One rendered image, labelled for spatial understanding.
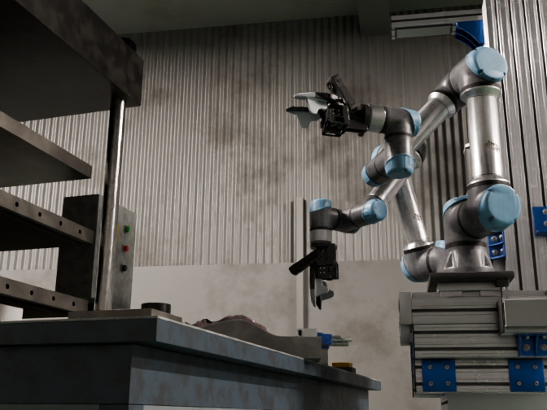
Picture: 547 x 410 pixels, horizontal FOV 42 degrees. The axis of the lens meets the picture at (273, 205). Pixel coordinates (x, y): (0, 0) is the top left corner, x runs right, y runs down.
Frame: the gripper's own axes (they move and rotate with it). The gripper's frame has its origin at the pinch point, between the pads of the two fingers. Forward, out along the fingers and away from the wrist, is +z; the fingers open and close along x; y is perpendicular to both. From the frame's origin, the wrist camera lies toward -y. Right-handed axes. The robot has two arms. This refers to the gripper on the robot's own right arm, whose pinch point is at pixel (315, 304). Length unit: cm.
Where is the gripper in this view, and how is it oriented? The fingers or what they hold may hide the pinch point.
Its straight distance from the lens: 236.1
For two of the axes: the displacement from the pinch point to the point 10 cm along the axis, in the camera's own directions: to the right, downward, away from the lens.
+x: 3.0, 2.7, 9.1
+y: 9.5, -0.8, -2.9
